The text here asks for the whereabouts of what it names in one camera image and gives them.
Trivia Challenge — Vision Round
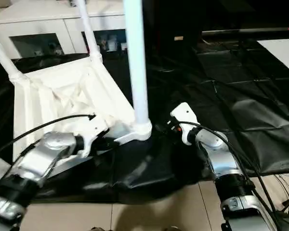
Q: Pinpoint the white plastic table top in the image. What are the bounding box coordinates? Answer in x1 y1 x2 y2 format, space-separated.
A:
12 57 154 167

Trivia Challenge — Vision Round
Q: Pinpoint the white glass-door cabinet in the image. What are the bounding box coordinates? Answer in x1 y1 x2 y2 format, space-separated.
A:
0 0 128 59

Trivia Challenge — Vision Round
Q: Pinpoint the white flat board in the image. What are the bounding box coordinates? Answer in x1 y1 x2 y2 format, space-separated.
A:
258 38 289 75

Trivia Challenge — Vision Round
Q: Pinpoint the black plastic mat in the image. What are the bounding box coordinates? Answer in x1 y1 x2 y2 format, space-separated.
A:
0 46 289 203

